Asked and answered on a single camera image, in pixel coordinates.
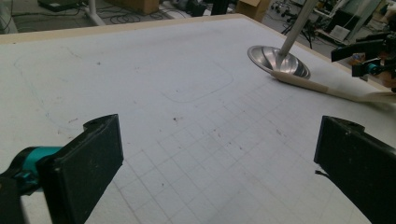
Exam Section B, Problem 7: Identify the small cardboard box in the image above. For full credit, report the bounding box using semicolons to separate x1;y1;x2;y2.
235;0;276;23

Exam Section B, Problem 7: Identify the white grid mat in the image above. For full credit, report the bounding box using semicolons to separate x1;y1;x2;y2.
0;17;396;224

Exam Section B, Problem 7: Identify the wooden handled spatula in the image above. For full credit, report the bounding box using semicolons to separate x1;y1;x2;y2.
270;69;396;105

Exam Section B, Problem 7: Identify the flat black device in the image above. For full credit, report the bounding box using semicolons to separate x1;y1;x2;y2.
36;0;84;13

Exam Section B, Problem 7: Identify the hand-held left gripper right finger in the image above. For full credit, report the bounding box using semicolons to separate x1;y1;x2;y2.
313;115;396;224

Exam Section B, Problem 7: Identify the white stand leg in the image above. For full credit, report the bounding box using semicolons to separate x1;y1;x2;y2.
83;0;107;27

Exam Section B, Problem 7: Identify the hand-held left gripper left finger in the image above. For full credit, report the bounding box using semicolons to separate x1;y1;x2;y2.
12;113;124;224

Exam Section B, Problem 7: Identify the large cardboard box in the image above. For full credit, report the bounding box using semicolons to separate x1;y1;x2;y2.
104;0;162;16

